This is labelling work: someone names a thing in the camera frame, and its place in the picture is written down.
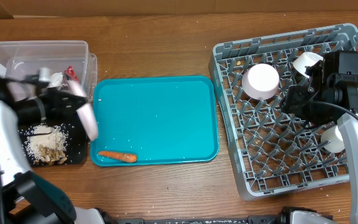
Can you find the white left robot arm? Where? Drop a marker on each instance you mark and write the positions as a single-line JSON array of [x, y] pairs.
[[26, 197]]

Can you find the clear plastic waste bin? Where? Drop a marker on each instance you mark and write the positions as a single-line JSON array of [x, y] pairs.
[[21, 58]]

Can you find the orange carrot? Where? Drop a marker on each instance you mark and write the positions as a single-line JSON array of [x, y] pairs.
[[120, 156]]

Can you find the pale green bowl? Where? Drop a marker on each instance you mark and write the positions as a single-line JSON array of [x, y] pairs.
[[306, 59]]

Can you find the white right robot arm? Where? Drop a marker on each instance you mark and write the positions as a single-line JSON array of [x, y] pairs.
[[340, 70]]

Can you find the teal serving tray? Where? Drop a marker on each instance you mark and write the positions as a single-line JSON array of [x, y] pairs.
[[162, 120]]

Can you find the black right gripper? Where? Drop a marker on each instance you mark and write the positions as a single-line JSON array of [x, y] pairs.
[[293, 102]]

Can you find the pink bowl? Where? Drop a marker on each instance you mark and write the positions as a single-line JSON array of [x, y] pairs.
[[261, 81]]

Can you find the black plastic tray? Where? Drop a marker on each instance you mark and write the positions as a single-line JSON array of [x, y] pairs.
[[77, 139]]

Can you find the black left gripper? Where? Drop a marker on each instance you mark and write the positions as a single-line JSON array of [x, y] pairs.
[[55, 99]]

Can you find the white paper cup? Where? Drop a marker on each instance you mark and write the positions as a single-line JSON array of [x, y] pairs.
[[334, 138]]

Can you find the pile of peanut shells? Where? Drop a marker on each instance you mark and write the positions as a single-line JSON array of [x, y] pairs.
[[49, 156]]

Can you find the white tissue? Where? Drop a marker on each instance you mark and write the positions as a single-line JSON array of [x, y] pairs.
[[56, 80]]

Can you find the grey dishwasher rack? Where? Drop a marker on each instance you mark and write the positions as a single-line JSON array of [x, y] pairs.
[[272, 152]]

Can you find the red snack wrapper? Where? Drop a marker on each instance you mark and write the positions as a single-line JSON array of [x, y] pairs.
[[70, 74]]

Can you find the pile of rice grains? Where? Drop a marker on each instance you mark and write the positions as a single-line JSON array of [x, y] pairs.
[[42, 135]]

